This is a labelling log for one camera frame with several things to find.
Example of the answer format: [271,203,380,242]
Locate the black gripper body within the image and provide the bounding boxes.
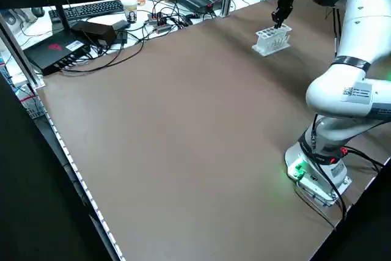
[276,0,296,14]

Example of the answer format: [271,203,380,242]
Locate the white test tube rack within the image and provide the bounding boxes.
[252,25,293,57]

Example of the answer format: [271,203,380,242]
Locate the grey usb hub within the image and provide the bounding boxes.
[147,11,172,26]
[154,21,177,34]

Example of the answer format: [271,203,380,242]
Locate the black power adapter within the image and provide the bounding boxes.
[113,20,130,45]

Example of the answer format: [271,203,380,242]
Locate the black power brick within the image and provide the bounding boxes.
[70,21,117,47]

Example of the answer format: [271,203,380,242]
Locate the black keyboard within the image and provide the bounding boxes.
[48,0,125,21]

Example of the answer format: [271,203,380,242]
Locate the black arm base cable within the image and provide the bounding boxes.
[293,146,386,231]

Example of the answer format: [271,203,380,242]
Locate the aluminium frame post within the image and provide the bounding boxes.
[0,13,46,88]

